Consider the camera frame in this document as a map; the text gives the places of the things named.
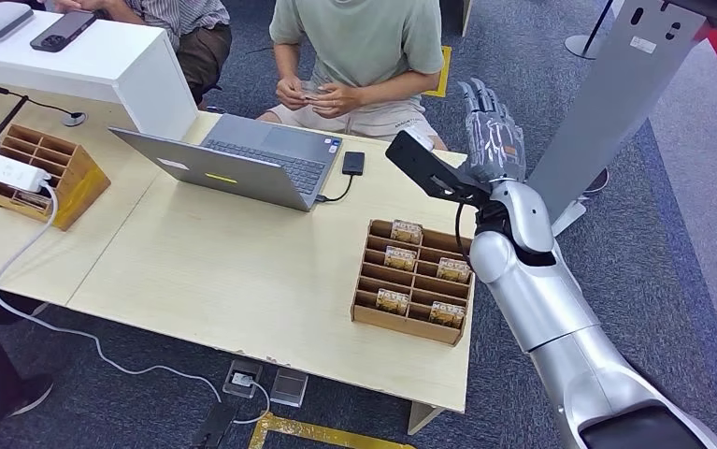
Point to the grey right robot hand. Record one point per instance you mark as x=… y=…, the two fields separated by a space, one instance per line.
x=494 y=145

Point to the person's left hand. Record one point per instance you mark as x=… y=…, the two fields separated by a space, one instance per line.
x=336 y=100

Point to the person's right hand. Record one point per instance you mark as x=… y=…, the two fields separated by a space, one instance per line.
x=290 y=93

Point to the person's hand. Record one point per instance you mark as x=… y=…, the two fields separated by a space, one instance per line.
x=82 y=5

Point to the hotel key card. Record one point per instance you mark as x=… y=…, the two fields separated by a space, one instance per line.
x=454 y=271
x=446 y=315
x=400 y=258
x=312 y=97
x=406 y=232
x=33 y=201
x=392 y=302

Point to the person's right forearm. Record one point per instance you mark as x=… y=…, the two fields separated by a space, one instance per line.
x=285 y=62

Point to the person's left forearm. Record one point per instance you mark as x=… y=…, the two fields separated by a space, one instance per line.
x=395 y=87

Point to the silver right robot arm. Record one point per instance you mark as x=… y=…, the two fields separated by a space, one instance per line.
x=544 y=297

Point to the wooden card organizer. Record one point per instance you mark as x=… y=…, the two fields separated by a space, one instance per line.
x=395 y=322
x=79 y=186

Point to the black smartphone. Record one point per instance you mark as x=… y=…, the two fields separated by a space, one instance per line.
x=64 y=31

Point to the black external drive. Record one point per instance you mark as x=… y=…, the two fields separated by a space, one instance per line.
x=353 y=163

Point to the white counter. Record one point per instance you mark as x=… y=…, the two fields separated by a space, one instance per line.
x=98 y=68

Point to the grey laptop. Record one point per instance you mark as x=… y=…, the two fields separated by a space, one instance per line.
x=234 y=173

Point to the dark shoe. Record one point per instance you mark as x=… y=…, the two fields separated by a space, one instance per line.
x=597 y=181

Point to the black stanchion pole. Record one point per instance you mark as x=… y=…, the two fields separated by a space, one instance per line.
x=581 y=48

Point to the grey kiosk stand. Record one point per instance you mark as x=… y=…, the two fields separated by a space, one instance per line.
x=618 y=99

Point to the wooden table leg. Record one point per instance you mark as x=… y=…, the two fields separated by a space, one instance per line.
x=423 y=416

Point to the metal floor socket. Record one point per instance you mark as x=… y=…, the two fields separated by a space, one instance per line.
x=242 y=378
x=289 y=388

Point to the yellow floor tape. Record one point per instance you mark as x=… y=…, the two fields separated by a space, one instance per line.
x=308 y=431

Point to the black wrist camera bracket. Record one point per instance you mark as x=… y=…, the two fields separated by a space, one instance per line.
x=423 y=164

